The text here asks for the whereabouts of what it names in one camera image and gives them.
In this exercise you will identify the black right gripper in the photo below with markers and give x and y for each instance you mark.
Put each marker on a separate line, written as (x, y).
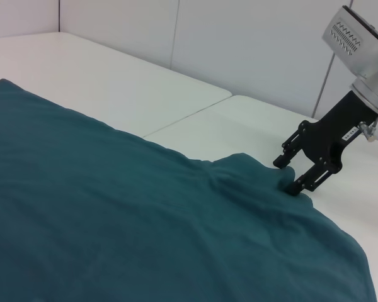
(324, 141)

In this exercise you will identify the teal blue shirt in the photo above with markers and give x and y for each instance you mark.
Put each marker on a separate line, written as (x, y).
(129, 204)

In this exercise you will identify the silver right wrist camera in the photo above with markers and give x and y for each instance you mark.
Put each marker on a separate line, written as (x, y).
(352, 37)

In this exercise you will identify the right wrist silver knob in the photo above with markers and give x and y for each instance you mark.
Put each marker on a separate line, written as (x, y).
(368, 132)

